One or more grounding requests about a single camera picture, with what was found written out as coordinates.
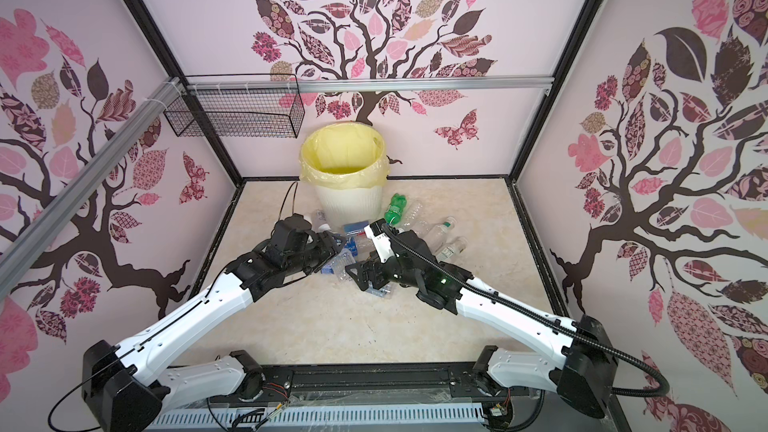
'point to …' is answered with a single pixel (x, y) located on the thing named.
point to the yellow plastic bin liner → (344, 154)
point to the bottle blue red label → (355, 229)
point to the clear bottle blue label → (338, 264)
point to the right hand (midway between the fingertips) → (358, 259)
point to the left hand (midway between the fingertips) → (343, 250)
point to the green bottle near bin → (393, 214)
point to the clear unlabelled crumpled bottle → (413, 217)
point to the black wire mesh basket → (238, 106)
